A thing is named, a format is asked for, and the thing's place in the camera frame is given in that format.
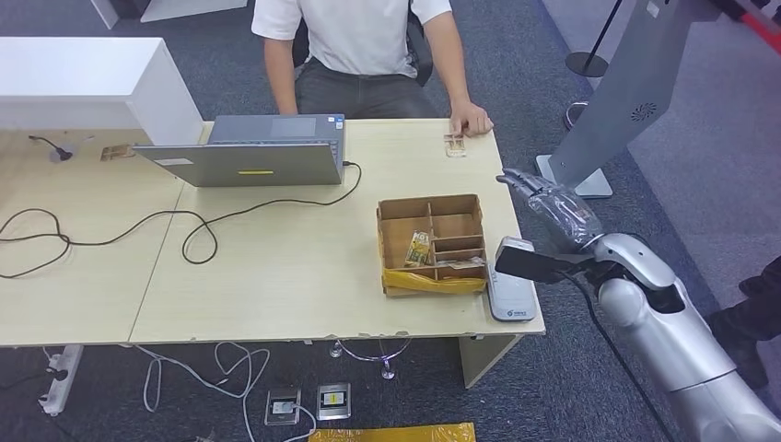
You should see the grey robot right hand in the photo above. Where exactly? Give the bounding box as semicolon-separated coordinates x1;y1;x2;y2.
495;169;605;254

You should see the person's left hand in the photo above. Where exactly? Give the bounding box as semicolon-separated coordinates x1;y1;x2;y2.
449;100;495;138

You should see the grey card reader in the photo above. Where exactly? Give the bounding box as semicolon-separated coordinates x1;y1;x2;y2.
485;262;540;323

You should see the pale flat card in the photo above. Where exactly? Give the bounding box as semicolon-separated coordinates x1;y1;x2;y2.
434;256;487;271

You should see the black office chair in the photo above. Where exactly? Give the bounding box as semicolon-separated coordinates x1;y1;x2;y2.
291;8;435;87

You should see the dark disc with pale rim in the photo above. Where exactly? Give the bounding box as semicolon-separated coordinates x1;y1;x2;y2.
562;100;589;131

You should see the grey kiosk stand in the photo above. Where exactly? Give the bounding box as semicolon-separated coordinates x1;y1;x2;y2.
535;0;721;200

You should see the wooden compartment box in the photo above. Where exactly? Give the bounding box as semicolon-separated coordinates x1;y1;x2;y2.
375;193;489;298

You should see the pale table leg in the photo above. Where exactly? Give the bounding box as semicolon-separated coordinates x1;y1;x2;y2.
459;335;525;390

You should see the grey laptop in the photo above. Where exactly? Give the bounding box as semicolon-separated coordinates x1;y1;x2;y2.
132;113;347;188

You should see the red barrier belt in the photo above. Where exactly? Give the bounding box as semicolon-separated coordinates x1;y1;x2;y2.
738;8;781;39

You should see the yellow floor tape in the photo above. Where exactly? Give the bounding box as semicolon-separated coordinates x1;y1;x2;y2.
308;422;477;442

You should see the steel floor socket yellow label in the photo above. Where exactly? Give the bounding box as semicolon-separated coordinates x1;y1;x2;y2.
316;382;353;422

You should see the white cabinet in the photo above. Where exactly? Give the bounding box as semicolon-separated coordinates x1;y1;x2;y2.
89;0;249;29

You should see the steel floor socket white insert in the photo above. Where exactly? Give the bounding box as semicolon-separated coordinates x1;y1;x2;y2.
263;388;303;426

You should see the white counter block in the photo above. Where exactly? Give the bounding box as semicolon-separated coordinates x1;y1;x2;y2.
0;35;204;145

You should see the white power strip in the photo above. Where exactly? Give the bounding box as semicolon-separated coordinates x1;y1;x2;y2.
38;344;85;417

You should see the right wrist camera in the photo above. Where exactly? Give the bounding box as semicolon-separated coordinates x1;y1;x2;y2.
494;236;596;286

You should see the black stanchion post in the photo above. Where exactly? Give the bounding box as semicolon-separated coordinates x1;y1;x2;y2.
564;0;628;78

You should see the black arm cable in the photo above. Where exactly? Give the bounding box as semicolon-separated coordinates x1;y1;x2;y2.
560;273;680;442

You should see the chrome ring base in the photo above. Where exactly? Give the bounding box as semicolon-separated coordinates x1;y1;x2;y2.
329;338;413;380

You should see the black laptop power cable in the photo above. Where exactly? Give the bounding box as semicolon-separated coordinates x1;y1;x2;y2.
0;159;364;281

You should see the white plug cable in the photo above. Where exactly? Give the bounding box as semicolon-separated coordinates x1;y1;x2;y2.
275;399;317;442

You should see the white tangled cable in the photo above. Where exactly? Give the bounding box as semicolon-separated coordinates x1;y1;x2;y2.
133;341;272;442

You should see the black cable with grey puck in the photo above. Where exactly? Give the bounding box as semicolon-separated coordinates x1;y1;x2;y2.
27;134;75;164

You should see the thin black floor cable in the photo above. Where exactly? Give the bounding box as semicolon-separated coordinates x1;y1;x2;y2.
0;366;69;391

